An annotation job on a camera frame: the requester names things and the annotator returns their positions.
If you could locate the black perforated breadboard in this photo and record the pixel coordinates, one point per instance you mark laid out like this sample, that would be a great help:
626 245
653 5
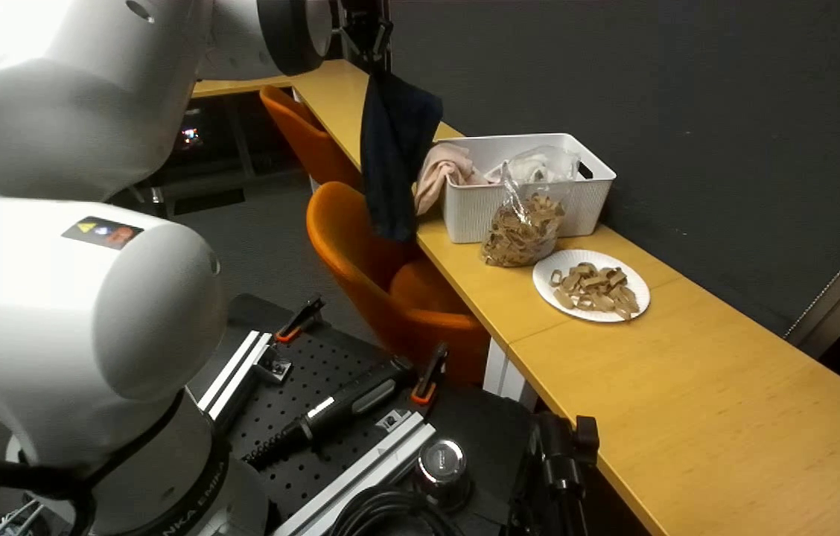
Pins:
281 388

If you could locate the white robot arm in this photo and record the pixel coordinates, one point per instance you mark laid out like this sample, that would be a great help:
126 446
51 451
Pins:
107 314

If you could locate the far orange chair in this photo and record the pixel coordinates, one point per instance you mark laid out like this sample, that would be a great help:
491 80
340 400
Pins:
306 135

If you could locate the white plate of snacks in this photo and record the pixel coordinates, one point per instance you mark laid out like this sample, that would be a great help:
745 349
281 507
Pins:
592 287

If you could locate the black camera tripod mount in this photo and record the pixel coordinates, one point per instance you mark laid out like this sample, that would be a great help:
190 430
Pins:
552 477

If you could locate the orange chair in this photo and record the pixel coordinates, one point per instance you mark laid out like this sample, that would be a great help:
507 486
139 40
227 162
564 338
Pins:
306 135
403 299

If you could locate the black orange bar clamp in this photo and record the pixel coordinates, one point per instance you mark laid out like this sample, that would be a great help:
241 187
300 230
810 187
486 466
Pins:
431 378

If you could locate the dark blue shirt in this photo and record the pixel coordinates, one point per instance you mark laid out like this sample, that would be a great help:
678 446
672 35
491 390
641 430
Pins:
398 128

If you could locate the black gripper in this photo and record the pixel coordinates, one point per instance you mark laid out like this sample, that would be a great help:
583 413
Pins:
369 29

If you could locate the round metal knob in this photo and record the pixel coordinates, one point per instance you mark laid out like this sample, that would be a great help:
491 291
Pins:
442 473

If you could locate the black handle tool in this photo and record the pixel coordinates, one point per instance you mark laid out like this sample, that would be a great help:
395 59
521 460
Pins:
328 413

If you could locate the light pink shirt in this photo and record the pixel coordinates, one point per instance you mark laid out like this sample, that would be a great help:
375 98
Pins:
440 166

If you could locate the white plastic basket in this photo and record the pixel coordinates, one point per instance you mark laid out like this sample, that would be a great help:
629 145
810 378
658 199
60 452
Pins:
556 165

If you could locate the grey aluminium rail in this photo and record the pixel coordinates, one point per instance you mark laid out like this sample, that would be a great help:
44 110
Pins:
233 373

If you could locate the clear bag of snacks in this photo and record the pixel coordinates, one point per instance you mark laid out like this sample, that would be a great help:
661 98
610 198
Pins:
525 224

